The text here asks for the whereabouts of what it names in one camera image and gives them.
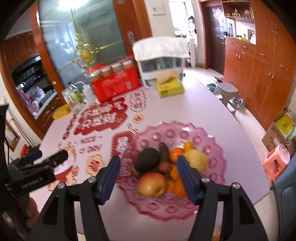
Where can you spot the grey plastic stool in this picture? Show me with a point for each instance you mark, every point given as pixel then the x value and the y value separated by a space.
pixel 228 92

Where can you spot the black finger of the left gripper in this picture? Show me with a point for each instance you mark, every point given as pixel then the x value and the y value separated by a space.
pixel 54 160

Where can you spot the yellow pear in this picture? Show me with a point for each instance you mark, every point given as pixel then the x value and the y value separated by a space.
pixel 196 159

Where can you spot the wooden cabinet wall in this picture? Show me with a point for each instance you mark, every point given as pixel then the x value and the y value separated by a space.
pixel 262 72

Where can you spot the yellow tissue box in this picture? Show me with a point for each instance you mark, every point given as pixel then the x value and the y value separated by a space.
pixel 169 88

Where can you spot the small yellow box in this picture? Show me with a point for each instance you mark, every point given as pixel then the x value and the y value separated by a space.
pixel 61 112

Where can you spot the pink plastic stool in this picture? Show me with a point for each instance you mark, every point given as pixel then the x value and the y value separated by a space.
pixel 276 161

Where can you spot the small orange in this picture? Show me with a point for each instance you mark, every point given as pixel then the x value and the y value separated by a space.
pixel 188 146

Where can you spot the pink plastic fruit bowl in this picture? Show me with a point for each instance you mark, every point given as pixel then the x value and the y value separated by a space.
pixel 168 139

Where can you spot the clear plastic bottle green label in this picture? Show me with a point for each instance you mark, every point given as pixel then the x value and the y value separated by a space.
pixel 72 96

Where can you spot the blue chair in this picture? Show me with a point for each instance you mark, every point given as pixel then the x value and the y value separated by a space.
pixel 284 187

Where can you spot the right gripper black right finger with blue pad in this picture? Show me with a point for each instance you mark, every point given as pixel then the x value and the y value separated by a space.
pixel 240 220

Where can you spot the red drink multipack box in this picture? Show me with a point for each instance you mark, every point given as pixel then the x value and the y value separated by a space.
pixel 109 81

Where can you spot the small red fruit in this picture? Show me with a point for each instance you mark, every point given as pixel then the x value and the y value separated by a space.
pixel 164 167

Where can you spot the glass sliding door gold ornament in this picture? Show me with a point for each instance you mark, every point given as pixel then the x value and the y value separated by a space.
pixel 72 36

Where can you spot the white appliance with cloth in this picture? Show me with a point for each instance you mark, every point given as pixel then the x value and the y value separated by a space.
pixel 156 54

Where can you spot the red apple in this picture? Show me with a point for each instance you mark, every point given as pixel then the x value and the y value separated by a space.
pixel 151 184

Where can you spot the white squeeze bottle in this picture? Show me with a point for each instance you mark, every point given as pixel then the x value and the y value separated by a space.
pixel 88 93

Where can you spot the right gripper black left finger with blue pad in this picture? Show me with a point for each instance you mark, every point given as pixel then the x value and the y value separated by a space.
pixel 57 218

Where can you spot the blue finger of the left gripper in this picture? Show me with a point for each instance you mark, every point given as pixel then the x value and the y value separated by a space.
pixel 30 158

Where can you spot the orange tangerine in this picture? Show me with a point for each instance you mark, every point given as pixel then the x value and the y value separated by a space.
pixel 178 189
pixel 174 153

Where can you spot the overripe brown banana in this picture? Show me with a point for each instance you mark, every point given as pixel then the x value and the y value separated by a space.
pixel 164 152

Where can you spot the dark green avocado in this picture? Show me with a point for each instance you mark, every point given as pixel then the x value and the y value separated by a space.
pixel 147 160

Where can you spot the cardboard box on floor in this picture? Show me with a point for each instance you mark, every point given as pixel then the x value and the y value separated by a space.
pixel 281 131

